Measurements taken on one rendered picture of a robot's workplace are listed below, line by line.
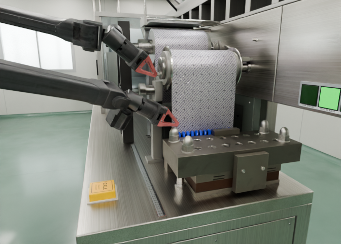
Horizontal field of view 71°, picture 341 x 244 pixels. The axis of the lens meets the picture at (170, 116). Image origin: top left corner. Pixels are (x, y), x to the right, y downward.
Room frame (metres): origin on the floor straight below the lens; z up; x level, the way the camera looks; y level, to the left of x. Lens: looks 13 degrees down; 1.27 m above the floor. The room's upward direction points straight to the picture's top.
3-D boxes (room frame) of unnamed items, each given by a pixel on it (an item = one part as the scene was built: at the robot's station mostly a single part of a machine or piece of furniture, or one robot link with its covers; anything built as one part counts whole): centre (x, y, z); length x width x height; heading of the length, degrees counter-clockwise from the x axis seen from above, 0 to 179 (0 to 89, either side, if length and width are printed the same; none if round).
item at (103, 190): (0.62, 0.20, 0.91); 0.07 x 0.07 x 0.02; 16
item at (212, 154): (0.71, -0.19, 1.00); 0.40 x 0.16 x 0.06; 106
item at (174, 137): (0.71, -0.01, 1.05); 0.04 x 0.04 x 0.04
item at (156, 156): (0.86, 0.07, 1.05); 0.06 x 0.05 x 0.31; 106
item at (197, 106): (0.81, -0.12, 1.11); 0.23 x 0.01 x 0.18; 106
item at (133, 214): (1.75, 0.25, 0.88); 2.52 x 0.66 x 0.04; 16
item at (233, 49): (0.91, -0.23, 1.25); 0.15 x 0.01 x 0.15; 16
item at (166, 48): (0.84, 0.02, 1.25); 0.15 x 0.01 x 0.15; 16
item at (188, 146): (0.62, -0.05, 1.05); 0.04 x 0.04 x 0.04
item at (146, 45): (1.07, 0.11, 1.34); 0.06 x 0.06 x 0.06; 16
